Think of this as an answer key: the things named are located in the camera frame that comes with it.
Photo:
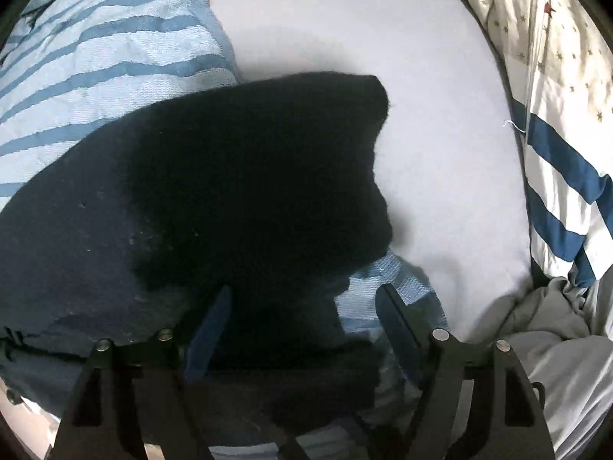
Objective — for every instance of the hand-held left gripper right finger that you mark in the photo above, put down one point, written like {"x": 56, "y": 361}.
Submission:
{"x": 397, "y": 335}

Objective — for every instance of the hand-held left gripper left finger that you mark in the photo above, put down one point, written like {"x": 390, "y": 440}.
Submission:
{"x": 210, "y": 340}

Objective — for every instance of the grey crumpled cloth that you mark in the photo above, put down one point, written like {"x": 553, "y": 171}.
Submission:
{"x": 550, "y": 335}

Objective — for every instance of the navy button cardigan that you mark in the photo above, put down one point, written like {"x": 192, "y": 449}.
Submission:
{"x": 215, "y": 177}

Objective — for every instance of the blue striped blanket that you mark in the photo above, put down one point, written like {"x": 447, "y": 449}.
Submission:
{"x": 119, "y": 33}

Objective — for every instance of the striped star duvet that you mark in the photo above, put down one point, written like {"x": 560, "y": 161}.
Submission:
{"x": 565, "y": 105}

